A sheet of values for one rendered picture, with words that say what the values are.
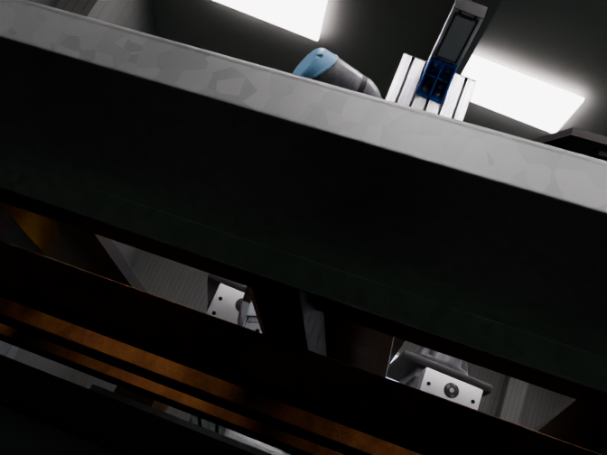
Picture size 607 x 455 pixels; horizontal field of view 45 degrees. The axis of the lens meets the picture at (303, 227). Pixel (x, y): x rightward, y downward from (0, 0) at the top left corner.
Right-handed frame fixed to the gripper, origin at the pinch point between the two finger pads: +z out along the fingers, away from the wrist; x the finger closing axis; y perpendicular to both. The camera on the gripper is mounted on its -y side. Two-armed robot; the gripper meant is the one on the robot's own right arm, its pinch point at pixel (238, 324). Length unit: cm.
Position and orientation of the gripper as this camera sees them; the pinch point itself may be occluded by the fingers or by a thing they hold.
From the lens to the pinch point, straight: 135.4
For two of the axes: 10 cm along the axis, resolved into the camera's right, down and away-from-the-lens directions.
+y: 9.3, 3.0, -2.0
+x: 0.5, 4.4, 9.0
